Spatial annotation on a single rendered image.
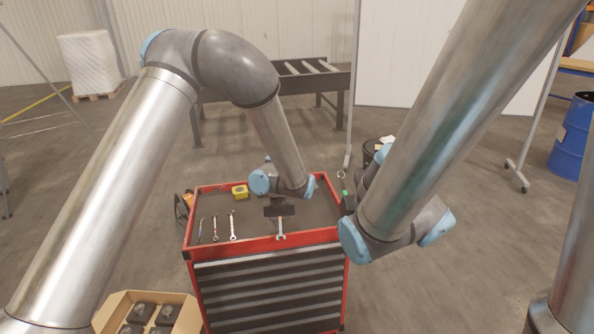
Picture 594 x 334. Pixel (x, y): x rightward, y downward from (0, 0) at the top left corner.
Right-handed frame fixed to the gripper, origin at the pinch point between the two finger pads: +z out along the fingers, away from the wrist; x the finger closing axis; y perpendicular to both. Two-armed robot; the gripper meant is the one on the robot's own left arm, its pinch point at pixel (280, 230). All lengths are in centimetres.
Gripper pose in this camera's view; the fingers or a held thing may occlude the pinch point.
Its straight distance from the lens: 132.2
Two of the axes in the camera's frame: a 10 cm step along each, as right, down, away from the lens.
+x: -10.0, 0.6, -0.6
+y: -0.8, -2.6, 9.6
